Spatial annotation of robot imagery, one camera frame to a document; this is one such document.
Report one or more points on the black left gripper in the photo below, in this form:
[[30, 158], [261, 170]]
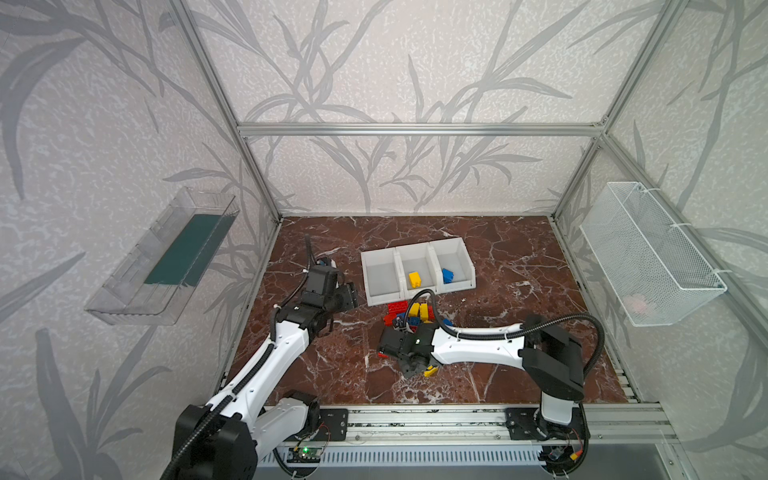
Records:
[[324, 275]]

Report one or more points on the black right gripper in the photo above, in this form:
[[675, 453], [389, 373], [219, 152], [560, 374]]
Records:
[[390, 345]]

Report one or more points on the yellow lego brick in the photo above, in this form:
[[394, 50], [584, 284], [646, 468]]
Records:
[[415, 280], [430, 372]]

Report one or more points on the blue lego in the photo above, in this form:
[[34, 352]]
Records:
[[447, 275]]

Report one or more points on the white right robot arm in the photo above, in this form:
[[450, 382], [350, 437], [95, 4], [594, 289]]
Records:
[[539, 347]]

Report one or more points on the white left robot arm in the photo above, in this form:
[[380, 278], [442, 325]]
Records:
[[228, 437]]

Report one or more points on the white left plastic bin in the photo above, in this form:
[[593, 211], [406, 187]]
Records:
[[381, 278]]

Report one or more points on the white plastic bin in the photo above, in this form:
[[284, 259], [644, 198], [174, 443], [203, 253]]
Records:
[[381, 278], [452, 254], [417, 258]]

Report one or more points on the white middle plastic bin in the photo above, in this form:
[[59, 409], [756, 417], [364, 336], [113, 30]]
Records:
[[417, 258]]

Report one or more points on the white right plastic bin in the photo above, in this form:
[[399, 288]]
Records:
[[452, 254]]

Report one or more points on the green circuit board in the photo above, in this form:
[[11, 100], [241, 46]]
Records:
[[304, 455]]

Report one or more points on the clear wall shelf tray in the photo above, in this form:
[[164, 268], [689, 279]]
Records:
[[155, 281]]

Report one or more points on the white wire mesh basket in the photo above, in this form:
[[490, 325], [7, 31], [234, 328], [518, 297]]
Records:
[[657, 273]]

